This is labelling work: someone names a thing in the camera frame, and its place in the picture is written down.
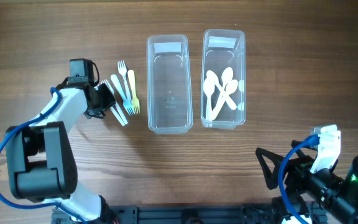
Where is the yellow plastic spoon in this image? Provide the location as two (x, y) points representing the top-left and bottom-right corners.
(209, 80), (238, 120)

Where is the white spoon angled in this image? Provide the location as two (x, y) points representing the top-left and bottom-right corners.
(216, 67), (233, 108)

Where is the white spoon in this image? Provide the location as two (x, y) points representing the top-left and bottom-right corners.
(203, 78), (214, 121)
(206, 70), (226, 96)

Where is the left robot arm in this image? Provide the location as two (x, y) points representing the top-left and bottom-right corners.
(0, 58), (117, 223)

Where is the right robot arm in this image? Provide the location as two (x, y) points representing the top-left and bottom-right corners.
(255, 135), (358, 223)

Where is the left clear plastic container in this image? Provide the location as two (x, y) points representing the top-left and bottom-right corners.
(147, 34), (193, 134)

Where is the clear plastic container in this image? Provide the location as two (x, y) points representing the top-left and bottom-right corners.
(147, 34), (193, 134)
(201, 29), (246, 129)

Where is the right clear plastic container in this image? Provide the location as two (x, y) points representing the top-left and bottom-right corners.
(201, 29), (246, 129)

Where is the right blue cable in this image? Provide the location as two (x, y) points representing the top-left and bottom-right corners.
(277, 133), (321, 224)

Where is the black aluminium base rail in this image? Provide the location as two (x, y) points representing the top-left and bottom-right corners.
(51, 202), (328, 224)

